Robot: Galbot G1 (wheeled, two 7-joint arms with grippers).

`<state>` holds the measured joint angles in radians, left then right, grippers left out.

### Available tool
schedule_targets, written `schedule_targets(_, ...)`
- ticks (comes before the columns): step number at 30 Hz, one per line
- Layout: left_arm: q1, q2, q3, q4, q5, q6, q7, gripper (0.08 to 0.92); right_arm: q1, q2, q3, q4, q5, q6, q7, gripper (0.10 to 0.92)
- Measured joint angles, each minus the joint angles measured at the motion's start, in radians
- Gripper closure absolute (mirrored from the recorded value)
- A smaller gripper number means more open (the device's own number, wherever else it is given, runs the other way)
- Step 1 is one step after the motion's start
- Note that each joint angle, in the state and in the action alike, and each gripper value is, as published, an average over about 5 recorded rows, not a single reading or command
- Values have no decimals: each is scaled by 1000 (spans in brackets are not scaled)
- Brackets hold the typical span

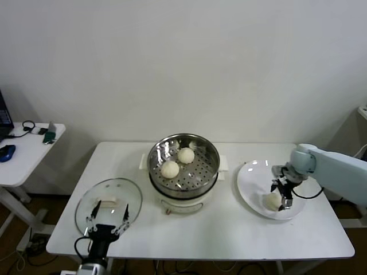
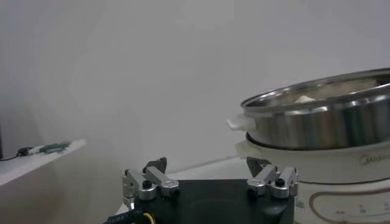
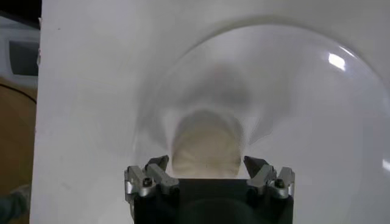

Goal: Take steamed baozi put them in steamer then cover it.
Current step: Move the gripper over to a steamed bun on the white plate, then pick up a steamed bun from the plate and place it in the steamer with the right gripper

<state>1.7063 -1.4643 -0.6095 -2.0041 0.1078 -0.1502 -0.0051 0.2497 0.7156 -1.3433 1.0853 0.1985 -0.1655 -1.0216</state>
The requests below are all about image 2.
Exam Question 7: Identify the black earphone cable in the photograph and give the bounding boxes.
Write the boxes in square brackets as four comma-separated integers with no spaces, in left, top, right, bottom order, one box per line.
[0,147,33,162]

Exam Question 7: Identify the green and grey gadget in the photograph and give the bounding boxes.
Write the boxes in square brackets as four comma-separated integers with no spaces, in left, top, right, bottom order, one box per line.
[39,141,71,154]

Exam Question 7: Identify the steel steamer basket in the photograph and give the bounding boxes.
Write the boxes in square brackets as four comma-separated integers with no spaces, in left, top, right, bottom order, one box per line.
[227,67,390,150]

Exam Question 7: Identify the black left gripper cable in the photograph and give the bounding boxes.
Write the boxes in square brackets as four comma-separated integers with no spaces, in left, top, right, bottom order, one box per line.
[102,209,156,224]

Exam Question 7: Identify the white electric cooker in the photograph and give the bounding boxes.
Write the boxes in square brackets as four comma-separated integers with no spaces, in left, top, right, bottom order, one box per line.
[234,140,390,224]

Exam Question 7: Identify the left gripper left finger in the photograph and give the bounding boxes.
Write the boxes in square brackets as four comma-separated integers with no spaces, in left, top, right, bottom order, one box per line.
[121,156,180,211]

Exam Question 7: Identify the white side table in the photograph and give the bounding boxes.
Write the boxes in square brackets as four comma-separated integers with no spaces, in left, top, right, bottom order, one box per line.
[0,139,87,187]

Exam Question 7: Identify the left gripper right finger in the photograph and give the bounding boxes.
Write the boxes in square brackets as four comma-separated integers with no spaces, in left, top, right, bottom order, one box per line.
[246,156,299,200]

